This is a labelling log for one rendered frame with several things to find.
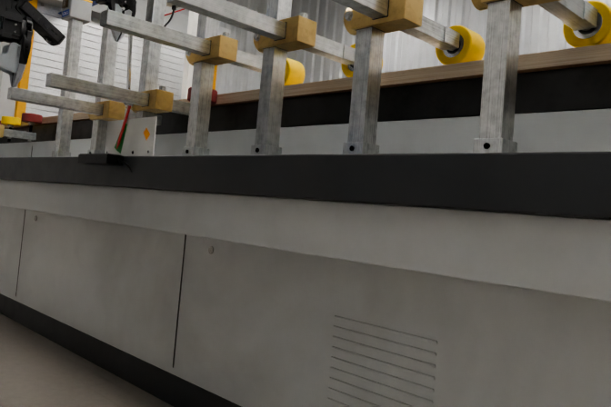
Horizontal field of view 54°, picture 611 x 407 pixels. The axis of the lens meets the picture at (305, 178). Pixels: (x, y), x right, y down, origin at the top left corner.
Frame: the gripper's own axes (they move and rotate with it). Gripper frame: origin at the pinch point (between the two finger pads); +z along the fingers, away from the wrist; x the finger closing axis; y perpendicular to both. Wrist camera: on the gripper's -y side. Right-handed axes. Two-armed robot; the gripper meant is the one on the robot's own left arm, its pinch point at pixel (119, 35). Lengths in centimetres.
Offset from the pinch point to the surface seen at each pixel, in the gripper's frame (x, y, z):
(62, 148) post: -23, 41, 28
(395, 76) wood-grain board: -1, -74, 12
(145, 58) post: -4.9, -5.2, 4.7
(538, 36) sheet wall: -759, -31, -229
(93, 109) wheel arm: -8.4, 14.9, 17.6
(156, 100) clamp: -1.6, -13.0, 16.5
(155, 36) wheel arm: 19.0, -28.3, 7.3
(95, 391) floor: -27, 21, 101
